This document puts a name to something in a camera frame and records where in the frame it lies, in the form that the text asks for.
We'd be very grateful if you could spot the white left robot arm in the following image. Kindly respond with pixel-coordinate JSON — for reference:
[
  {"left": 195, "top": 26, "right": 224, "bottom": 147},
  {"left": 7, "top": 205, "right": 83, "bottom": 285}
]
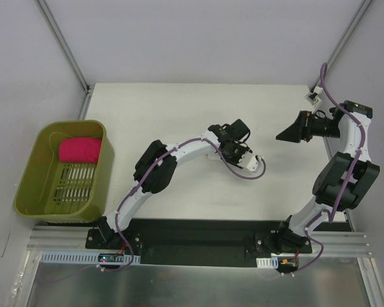
[{"left": 97, "top": 119, "right": 260, "bottom": 249}]

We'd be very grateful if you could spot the aluminium frame post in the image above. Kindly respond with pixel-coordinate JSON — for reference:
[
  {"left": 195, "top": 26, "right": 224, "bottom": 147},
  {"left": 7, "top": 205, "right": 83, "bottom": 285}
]
[
  {"left": 35, "top": 0, "right": 93, "bottom": 94},
  {"left": 325, "top": 0, "right": 376, "bottom": 74}
]

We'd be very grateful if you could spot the olive green plastic basket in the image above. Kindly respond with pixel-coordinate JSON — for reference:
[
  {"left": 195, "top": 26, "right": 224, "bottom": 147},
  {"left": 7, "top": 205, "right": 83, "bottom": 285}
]
[{"left": 13, "top": 120, "right": 115, "bottom": 223}]

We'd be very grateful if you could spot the right aluminium frame post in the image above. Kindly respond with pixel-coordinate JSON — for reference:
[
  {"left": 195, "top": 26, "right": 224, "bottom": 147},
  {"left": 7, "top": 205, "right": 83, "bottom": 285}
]
[{"left": 325, "top": 0, "right": 376, "bottom": 74}]

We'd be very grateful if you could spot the white cable duct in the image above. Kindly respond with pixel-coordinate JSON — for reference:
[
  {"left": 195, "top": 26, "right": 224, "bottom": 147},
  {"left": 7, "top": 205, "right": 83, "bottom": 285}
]
[
  {"left": 41, "top": 251, "right": 141, "bottom": 265},
  {"left": 256, "top": 256, "right": 278, "bottom": 269}
]

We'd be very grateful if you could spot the right white cable duct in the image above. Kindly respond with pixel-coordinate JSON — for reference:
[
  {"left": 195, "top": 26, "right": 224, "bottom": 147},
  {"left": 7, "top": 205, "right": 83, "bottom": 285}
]
[{"left": 256, "top": 256, "right": 278, "bottom": 269}]

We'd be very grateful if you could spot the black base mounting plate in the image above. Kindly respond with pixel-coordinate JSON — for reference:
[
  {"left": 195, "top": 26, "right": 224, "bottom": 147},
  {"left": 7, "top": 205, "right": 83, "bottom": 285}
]
[{"left": 85, "top": 218, "right": 312, "bottom": 268}]

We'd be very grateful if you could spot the left white cable duct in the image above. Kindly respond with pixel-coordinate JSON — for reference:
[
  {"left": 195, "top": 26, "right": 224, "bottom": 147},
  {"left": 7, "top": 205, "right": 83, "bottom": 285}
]
[{"left": 41, "top": 251, "right": 141, "bottom": 265}]

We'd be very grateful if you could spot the left aluminium frame post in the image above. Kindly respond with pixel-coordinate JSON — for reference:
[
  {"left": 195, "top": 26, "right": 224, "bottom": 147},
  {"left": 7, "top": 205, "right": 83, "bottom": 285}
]
[{"left": 35, "top": 0, "right": 93, "bottom": 94}]

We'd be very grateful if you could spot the white t shirt red print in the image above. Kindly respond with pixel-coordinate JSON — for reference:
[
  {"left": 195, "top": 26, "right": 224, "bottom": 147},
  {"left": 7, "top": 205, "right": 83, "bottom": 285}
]
[{"left": 206, "top": 153, "right": 223, "bottom": 161}]

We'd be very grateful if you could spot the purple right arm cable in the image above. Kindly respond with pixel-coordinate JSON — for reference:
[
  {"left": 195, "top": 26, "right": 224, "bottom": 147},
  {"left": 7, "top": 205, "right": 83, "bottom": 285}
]
[{"left": 262, "top": 62, "right": 367, "bottom": 278}]

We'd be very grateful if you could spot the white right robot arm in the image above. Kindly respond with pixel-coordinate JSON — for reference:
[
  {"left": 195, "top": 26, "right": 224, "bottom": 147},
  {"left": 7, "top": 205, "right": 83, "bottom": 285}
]
[{"left": 273, "top": 100, "right": 380, "bottom": 253}]

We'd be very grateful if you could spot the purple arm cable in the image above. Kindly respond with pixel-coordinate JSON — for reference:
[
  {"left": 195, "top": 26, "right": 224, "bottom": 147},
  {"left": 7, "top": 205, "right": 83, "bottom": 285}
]
[
  {"left": 51, "top": 137, "right": 267, "bottom": 282},
  {"left": 262, "top": 62, "right": 367, "bottom": 278}
]

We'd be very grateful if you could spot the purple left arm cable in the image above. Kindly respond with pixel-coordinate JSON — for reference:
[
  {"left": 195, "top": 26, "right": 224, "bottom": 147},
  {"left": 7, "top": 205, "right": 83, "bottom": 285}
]
[{"left": 51, "top": 137, "right": 267, "bottom": 282}]

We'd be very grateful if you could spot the rolled pink t shirt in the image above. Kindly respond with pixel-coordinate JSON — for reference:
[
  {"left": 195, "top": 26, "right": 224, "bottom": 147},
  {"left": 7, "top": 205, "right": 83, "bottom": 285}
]
[{"left": 58, "top": 137, "right": 102, "bottom": 164}]

